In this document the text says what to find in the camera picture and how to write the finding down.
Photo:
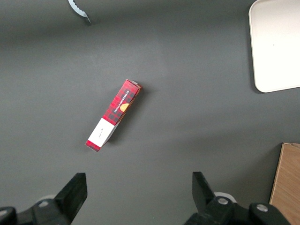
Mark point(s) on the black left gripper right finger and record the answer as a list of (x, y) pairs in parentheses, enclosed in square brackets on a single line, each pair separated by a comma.
[(211, 211)]

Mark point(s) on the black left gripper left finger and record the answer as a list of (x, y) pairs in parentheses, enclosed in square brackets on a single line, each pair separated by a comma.
[(68, 201)]

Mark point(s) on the beige rectangular tray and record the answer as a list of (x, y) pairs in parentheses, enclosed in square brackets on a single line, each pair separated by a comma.
[(276, 47)]

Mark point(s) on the wooden drawer cabinet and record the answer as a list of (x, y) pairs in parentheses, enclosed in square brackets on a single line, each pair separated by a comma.
[(288, 187)]

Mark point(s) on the red plaid shortbread box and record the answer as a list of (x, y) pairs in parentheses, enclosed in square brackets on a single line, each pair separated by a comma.
[(117, 110)]

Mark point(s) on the white serrated plastic strip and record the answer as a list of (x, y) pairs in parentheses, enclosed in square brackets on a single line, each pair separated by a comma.
[(78, 10)]

